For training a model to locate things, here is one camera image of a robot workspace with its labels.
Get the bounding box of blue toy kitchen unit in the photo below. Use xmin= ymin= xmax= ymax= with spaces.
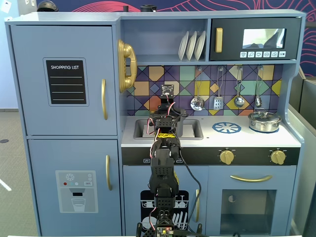
xmin=4 ymin=9 xmax=307 ymax=237

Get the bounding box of long gold fridge handle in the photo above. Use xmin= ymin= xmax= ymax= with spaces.
xmin=105 ymin=155 xmax=113 ymax=191

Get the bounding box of gold stove knob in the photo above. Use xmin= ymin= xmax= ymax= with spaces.
xmin=219 ymin=150 xmax=235 ymax=165
xmin=270 ymin=150 xmax=287 ymax=165

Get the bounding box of steel whisk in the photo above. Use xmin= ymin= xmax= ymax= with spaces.
xmin=254 ymin=65 xmax=264 ymax=108

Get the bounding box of blue oven door with window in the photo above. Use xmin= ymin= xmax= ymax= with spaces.
xmin=208 ymin=165 xmax=297 ymax=235

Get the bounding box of motor controller board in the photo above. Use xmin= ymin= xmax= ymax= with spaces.
xmin=157 ymin=226 xmax=174 ymax=237

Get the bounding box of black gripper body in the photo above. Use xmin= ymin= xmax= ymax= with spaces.
xmin=158 ymin=96 xmax=177 ymax=117

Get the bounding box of shiny steel pot lid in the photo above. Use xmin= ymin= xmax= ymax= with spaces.
xmin=248 ymin=111 xmax=281 ymax=122

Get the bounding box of steel slotted spoon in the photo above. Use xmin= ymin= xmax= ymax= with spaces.
xmin=190 ymin=66 xmax=205 ymax=111

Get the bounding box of gray toy sink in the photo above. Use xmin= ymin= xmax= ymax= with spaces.
xmin=133 ymin=118 xmax=204 ymax=141

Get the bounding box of blue fridge door with chalkboard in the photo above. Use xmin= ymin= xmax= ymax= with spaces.
xmin=10 ymin=24 xmax=118 ymax=136

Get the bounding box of gray partition cabinet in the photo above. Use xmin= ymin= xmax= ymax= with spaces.
xmin=287 ymin=66 xmax=316 ymax=237

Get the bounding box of gold oven handle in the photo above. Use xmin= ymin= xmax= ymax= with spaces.
xmin=230 ymin=174 xmax=273 ymax=183

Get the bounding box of blue fridge door with dispenser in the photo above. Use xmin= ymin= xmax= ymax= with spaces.
xmin=27 ymin=139 xmax=123 ymax=237

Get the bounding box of black cable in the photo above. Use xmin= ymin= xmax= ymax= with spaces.
xmin=178 ymin=148 xmax=202 ymax=235

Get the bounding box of black shopping list board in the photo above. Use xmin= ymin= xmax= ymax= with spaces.
xmin=43 ymin=57 xmax=89 ymax=107

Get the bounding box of black microwave door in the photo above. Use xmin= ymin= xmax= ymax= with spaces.
xmin=209 ymin=17 xmax=302 ymax=61

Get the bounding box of steel ladle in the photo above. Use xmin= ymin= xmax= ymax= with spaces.
xmin=234 ymin=66 xmax=245 ymax=108

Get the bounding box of gold toy telephone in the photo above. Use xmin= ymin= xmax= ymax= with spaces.
xmin=117 ymin=39 xmax=138 ymax=94

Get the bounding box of gold dishwasher handle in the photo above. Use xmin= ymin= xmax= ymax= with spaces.
xmin=195 ymin=189 xmax=200 ymax=223

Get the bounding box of black round device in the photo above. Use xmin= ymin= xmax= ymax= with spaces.
xmin=140 ymin=4 xmax=157 ymax=13

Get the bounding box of white toy plate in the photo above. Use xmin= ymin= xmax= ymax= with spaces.
xmin=186 ymin=31 xmax=198 ymax=61
xmin=178 ymin=31 xmax=190 ymax=62
xmin=194 ymin=30 xmax=206 ymax=61

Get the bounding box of black helmet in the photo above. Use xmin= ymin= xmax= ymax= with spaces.
xmin=37 ymin=0 xmax=59 ymax=12

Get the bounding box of gray plastic pot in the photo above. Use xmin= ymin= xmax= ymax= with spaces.
xmin=153 ymin=115 xmax=185 ymax=137

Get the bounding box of small camera board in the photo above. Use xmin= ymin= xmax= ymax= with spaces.
xmin=160 ymin=84 xmax=174 ymax=97

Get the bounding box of white wall fixture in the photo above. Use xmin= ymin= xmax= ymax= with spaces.
xmin=0 ymin=0 xmax=12 ymax=13

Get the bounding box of steel slotted spatula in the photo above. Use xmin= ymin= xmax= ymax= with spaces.
xmin=213 ymin=66 xmax=225 ymax=111

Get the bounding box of short gold fridge handle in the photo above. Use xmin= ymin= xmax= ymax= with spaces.
xmin=101 ymin=79 xmax=109 ymax=121

